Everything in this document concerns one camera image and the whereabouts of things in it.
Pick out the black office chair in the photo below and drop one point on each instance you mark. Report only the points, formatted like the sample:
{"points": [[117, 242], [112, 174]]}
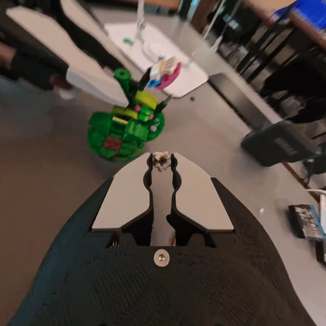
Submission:
{"points": [[287, 76]]}

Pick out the black charger case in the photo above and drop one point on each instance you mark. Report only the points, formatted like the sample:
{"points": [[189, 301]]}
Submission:
{"points": [[280, 145]]}

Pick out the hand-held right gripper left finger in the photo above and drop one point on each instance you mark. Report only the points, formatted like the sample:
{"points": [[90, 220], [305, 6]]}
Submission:
{"points": [[124, 201]]}

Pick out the white rounded board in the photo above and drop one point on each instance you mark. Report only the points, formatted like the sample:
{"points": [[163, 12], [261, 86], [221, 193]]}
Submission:
{"points": [[132, 51]]}

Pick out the blue storage bin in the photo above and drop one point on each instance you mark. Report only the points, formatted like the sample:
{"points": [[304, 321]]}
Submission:
{"points": [[305, 10]]}

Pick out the white flower lego piece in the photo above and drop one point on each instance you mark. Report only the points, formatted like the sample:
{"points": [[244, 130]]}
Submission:
{"points": [[159, 155]]}

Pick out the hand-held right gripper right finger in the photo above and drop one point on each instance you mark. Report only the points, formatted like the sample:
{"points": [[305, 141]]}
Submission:
{"points": [[201, 201]]}

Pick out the green lego model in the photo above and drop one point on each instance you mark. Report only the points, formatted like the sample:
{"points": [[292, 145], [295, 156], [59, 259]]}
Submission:
{"points": [[119, 132]]}

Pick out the pink white lego assembly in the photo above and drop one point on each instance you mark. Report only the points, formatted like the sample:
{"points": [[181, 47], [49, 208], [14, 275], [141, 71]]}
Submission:
{"points": [[168, 76]]}

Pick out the small green lego piece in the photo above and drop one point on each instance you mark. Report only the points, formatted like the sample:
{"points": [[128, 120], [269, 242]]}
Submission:
{"points": [[128, 40]]}

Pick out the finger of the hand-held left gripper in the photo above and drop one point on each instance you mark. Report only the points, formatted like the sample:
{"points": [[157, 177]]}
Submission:
{"points": [[81, 12], [51, 35]]}

